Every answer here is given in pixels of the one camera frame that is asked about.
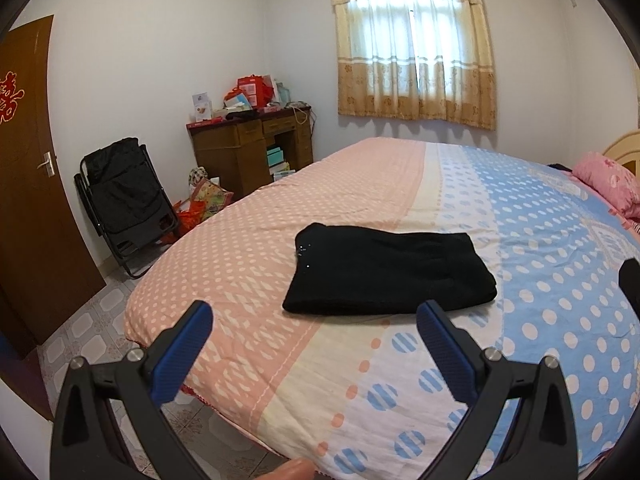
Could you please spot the red and blue box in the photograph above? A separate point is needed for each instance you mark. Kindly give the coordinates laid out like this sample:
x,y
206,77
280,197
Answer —
x,y
239,100

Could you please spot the pink and blue patterned bed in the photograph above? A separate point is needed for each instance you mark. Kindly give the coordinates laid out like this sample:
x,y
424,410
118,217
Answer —
x,y
500,240

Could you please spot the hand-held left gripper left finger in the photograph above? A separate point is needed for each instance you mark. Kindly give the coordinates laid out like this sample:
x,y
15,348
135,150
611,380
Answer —
x,y
182,355

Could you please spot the red paper door decoration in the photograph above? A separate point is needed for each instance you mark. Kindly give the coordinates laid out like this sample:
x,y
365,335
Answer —
x,y
7,97

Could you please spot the brown wooden door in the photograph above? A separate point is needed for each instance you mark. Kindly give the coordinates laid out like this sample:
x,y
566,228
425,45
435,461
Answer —
x,y
35,220

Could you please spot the striped pillow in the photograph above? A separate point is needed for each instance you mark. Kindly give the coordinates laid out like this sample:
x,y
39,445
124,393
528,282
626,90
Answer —
x,y
634,225

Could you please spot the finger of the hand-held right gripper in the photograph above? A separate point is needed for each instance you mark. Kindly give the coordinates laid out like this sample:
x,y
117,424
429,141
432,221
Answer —
x,y
631,282

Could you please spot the cream wooden headboard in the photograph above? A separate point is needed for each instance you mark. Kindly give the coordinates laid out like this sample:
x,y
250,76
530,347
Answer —
x,y
625,150

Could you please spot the white printed box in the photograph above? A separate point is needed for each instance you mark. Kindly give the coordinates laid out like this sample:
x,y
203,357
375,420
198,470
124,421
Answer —
x,y
201,107

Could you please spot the teal box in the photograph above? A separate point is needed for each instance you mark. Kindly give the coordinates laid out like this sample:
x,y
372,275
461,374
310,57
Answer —
x,y
275,156

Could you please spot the brown wooden wardrobe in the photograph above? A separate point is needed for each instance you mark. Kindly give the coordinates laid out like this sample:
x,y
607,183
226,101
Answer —
x,y
22,380

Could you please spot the floral shopping bag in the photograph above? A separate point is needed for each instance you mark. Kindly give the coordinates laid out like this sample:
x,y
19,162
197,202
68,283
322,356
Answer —
x,y
212,200

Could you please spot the red plastic bag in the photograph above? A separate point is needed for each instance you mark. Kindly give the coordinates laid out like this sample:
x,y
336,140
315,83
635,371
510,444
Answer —
x,y
189,217

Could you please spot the black pants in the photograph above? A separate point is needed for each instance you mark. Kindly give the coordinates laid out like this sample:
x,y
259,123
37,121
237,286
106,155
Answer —
x,y
385,270

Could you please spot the brown wooden desk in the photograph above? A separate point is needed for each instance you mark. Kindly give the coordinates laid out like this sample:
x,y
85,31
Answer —
x,y
225,150

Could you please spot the pale green clear bag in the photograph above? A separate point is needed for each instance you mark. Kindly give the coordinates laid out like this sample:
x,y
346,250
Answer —
x,y
282,94

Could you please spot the pink floral pillow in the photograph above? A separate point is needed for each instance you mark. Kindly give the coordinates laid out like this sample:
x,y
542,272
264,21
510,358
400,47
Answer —
x,y
607,180

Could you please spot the yellow patterned window curtain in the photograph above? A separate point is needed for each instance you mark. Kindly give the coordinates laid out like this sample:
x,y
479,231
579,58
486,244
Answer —
x,y
415,60

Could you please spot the person's left hand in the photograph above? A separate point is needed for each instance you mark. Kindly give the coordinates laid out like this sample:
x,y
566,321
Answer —
x,y
292,471

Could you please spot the red gift bag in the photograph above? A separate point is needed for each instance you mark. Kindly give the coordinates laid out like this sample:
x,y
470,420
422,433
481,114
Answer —
x,y
255,91

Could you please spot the black folding chair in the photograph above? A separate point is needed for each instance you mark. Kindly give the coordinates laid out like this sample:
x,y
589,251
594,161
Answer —
x,y
125,195

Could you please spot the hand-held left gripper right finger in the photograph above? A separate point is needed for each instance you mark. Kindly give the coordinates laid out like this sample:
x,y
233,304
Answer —
x,y
447,355

